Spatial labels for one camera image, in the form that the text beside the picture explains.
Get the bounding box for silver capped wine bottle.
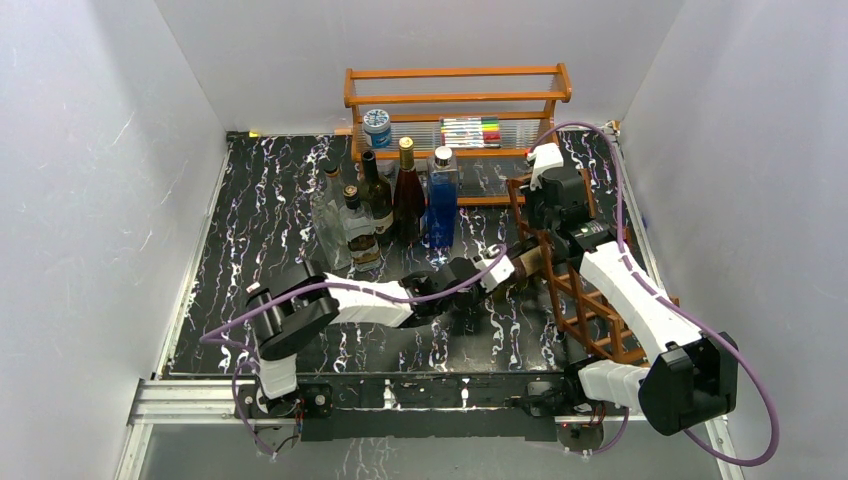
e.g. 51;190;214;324
509;246;551;282

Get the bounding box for blue glass bottle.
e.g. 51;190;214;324
427;146;459;248

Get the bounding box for gold foil wine bottle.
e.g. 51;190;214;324
394;136;425;244

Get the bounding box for dark bottle rack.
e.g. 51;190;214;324
340;185;381;272

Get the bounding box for dark green wine bottle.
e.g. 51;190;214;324
359;150;394;245

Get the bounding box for clear glass bottle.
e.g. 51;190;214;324
323;162;346;210

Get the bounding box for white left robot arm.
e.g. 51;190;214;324
247;254;515;416

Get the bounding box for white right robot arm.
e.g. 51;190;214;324
522;166;738;436

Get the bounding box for orange wooden shelf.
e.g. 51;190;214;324
343;63;573;178

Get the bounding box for marker pen set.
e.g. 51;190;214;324
440;116;502;149

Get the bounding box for blue lidded jar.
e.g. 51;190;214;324
362;108;392;149

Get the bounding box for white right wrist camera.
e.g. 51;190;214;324
526;142;564;191

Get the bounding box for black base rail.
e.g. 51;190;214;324
236;371;599;442

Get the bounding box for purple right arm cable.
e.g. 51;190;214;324
526;121;782;469

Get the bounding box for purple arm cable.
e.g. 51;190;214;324
198;243;510;458
526;121;782;469

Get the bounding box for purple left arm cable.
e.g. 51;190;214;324
198;243;510;458

